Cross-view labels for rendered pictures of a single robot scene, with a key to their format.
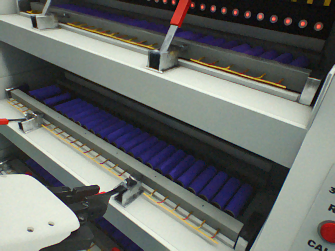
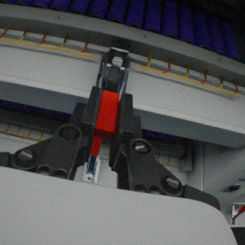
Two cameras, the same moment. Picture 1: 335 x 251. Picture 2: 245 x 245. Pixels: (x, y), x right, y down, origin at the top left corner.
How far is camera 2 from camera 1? 25 cm
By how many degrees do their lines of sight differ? 46
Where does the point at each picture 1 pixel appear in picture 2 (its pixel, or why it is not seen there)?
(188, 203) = (203, 62)
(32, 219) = not seen: outside the picture
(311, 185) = not seen: outside the picture
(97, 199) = (131, 117)
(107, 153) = (43, 22)
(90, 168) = (24, 58)
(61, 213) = (201, 233)
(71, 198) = (87, 142)
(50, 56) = not seen: outside the picture
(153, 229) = (177, 109)
